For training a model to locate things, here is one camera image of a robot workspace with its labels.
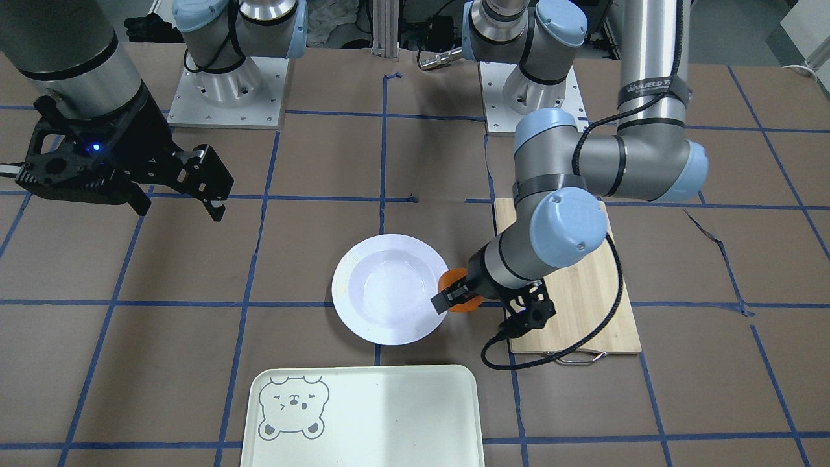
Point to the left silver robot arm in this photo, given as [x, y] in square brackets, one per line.
[561, 171]

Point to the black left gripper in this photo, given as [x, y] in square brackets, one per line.
[474, 272]

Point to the aluminium frame post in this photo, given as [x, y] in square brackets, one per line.
[385, 29]

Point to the orange fruit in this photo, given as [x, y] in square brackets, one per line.
[454, 293]

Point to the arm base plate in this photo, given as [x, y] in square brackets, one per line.
[250, 97]
[508, 96]

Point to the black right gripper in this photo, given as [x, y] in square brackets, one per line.
[150, 139]

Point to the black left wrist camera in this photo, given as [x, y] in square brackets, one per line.
[529, 308]

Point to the bamboo cutting board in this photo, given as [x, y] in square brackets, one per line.
[582, 295]

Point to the cream bear tray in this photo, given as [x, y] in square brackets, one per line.
[422, 415]

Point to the white round plate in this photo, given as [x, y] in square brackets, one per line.
[383, 287]

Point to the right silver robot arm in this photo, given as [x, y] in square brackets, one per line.
[70, 48]

